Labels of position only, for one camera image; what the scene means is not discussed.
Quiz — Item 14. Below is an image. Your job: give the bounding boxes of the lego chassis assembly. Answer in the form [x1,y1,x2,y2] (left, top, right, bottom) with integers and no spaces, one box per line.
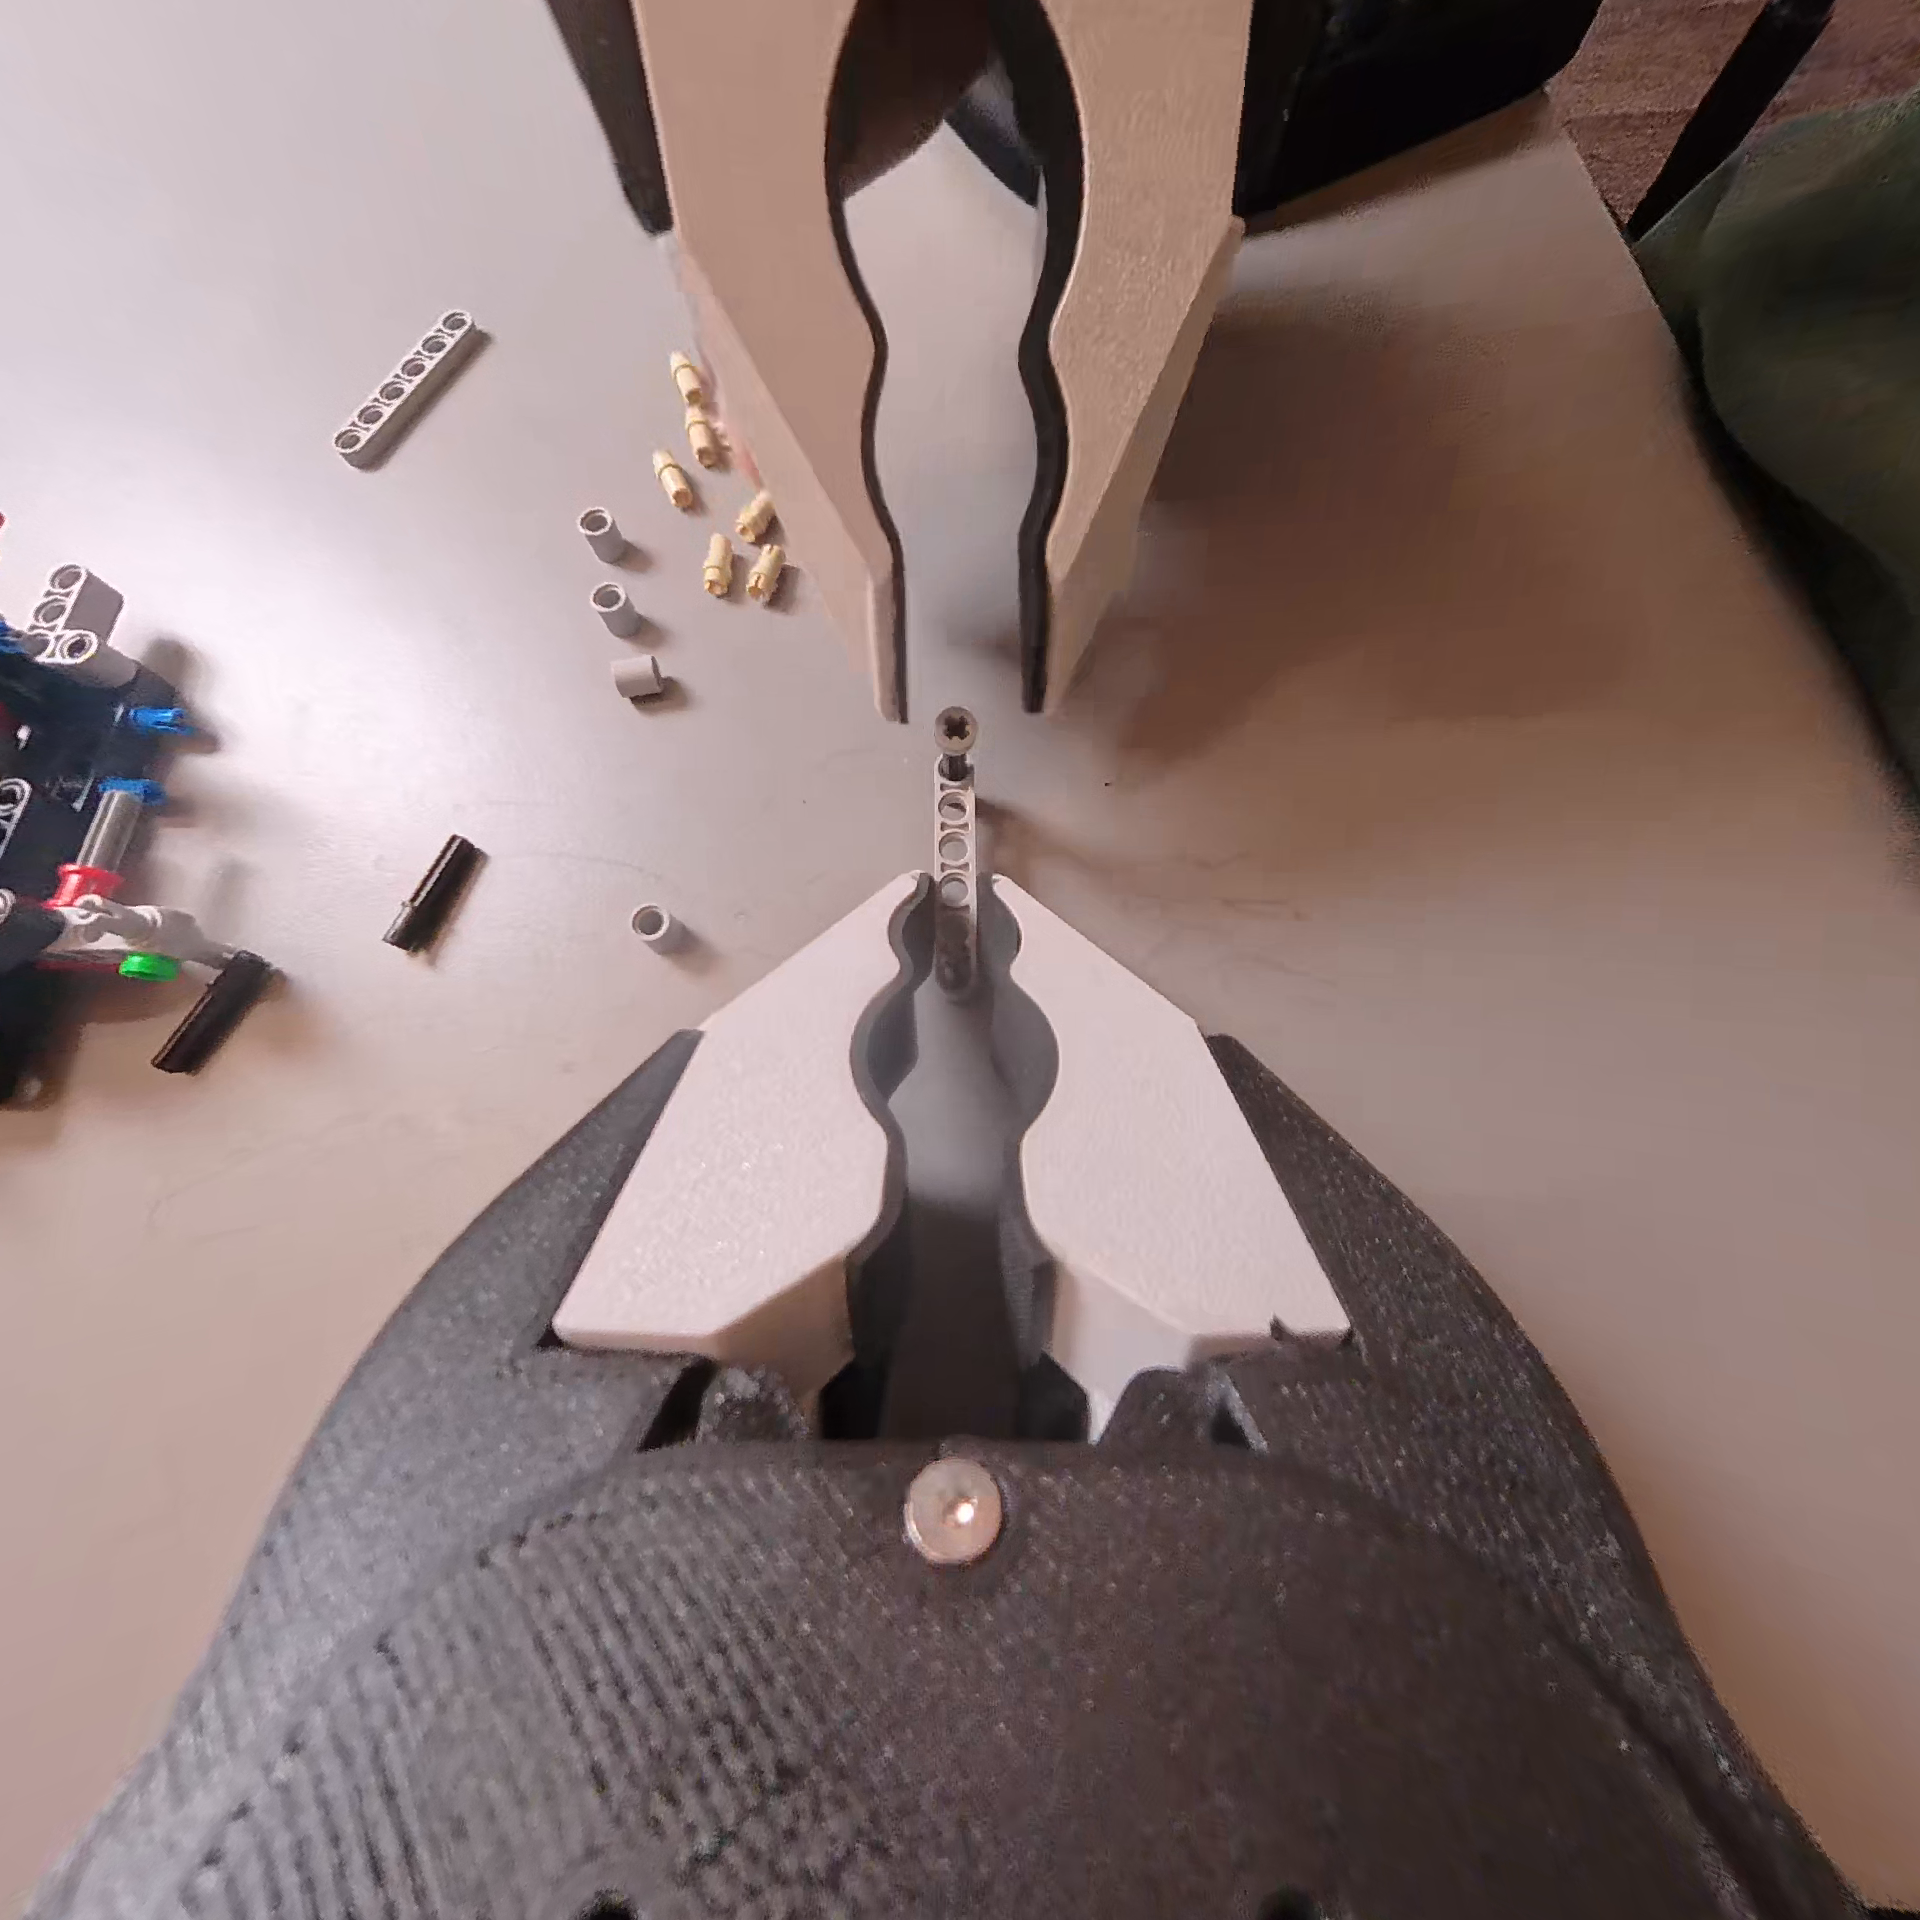
[0,510,243,1114]

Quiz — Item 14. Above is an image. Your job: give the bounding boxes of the grey lego beam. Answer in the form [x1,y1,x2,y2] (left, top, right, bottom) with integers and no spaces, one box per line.
[333,306,488,471]
[931,749,983,999]

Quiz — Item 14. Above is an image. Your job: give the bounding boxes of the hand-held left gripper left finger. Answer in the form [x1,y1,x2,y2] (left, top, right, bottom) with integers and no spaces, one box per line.
[552,872,942,1430]

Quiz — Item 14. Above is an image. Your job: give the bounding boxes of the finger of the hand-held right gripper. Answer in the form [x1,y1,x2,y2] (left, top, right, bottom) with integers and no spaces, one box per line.
[630,0,912,725]
[1016,0,1251,718]

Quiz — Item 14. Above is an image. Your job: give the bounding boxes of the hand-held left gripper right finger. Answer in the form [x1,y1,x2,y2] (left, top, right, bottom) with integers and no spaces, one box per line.
[976,875,1352,1430]

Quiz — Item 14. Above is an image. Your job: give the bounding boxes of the pile of tan lego pins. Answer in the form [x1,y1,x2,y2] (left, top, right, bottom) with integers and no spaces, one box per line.
[652,350,787,606]

